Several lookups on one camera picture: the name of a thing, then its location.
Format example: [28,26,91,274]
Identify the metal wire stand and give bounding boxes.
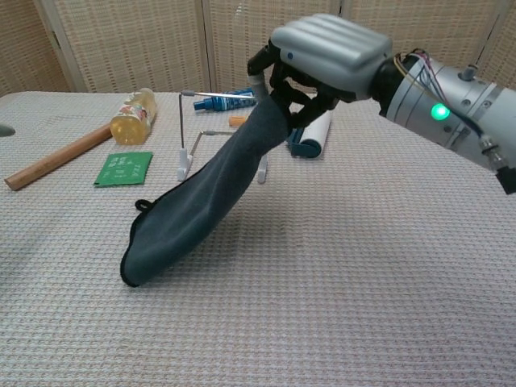
[176,89,269,185]

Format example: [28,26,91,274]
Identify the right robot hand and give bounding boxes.
[246,13,394,128]

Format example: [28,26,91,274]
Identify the yellow drink bottle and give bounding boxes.
[110,87,159,147]

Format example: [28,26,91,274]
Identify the wooden rolling pin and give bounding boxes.
[3,123,114,191]

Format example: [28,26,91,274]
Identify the yellow and grey towel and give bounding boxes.
[119,96,299,289]

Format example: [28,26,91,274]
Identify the bamboo folding screen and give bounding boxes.
[0,0,516,98]

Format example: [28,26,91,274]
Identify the green tea sachet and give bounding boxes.
[93,151,155,189]

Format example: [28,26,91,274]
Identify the blue spray bottle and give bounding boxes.
[192,86,259,114]

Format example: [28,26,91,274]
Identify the teal lint roller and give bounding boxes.
[228,110,333,159]

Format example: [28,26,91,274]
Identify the grey woven tablecloth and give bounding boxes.
[0,91,516,387]

